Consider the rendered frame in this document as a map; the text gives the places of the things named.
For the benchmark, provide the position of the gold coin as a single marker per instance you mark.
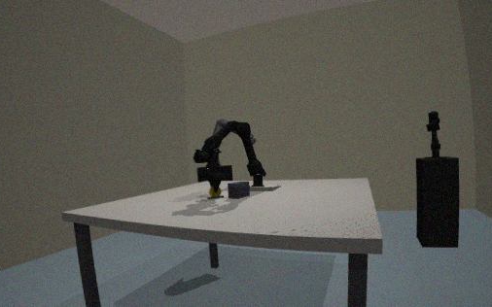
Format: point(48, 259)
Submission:
point(213, 194)

